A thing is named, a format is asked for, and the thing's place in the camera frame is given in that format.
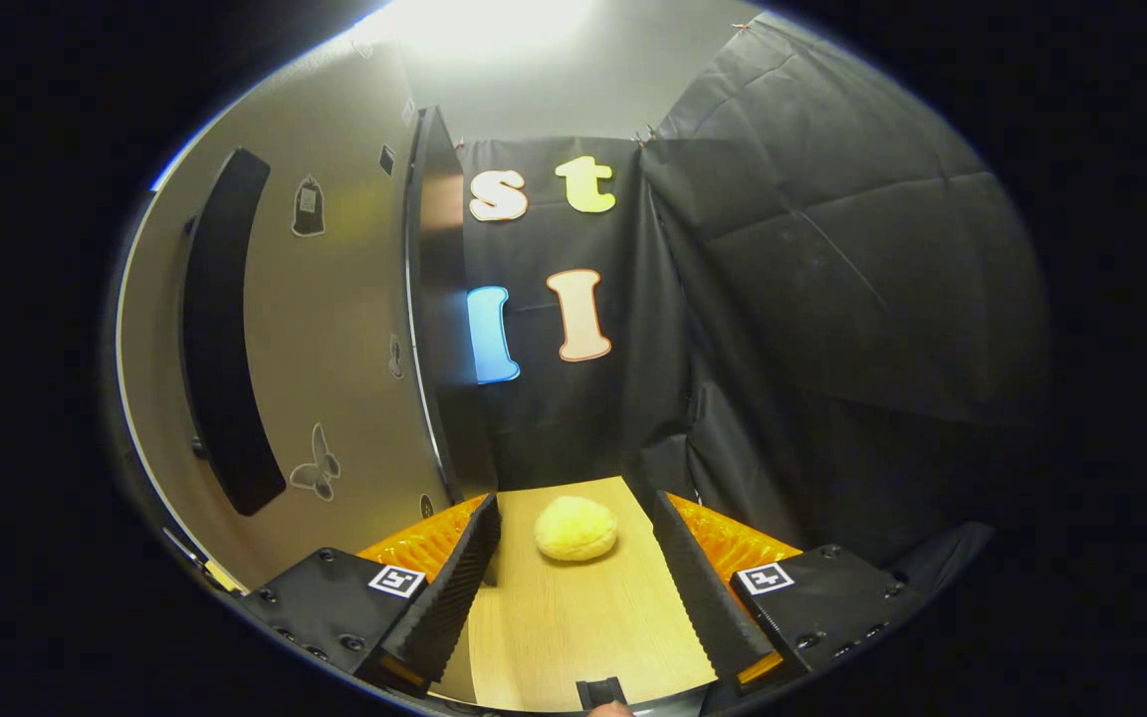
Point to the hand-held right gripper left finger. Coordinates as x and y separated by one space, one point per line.
449 597

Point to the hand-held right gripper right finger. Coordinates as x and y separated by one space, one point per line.
703 597

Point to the grey cabinet door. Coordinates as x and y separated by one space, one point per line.
344 329

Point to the yellow round bun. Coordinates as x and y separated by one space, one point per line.
575 528

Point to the black backdrop cloth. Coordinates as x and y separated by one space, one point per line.
832 299

